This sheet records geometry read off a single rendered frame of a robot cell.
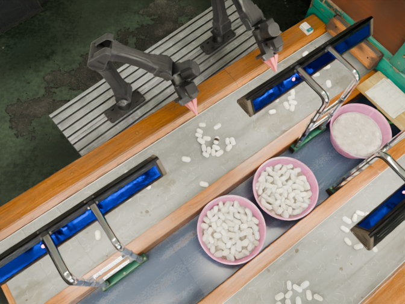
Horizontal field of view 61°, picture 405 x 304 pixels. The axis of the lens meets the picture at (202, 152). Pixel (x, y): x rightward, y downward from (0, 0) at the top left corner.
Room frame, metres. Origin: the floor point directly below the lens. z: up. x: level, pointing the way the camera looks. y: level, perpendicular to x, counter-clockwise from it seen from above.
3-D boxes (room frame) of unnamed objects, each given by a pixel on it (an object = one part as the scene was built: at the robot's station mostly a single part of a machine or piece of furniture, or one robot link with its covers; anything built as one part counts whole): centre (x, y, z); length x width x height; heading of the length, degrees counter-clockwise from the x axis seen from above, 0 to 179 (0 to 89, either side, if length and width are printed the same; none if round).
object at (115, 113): (0.81, 0.38, 0.71); 0.20 x 0.07 x 0.08; 134
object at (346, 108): (0.69, -0.69, 0.72); 0.27 x 0.27 x 0.10
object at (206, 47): (1.22, -0.06, 0.71); 0.20 x 0.07 x 0.08; 134
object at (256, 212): (0.24, -0.12, 0.72); 0.27 x 0.27 x 0.10
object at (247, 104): (0.80, -0.38, 1.08); 0.62 x 0.08 x 0.07; 129
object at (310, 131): (0.73, -0.43, 0.90); 0.20 x 0.19 x 0.45; 129
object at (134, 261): (0.13, 0.33, 0.90); 0.20 x 0.19 x 0.45; 129
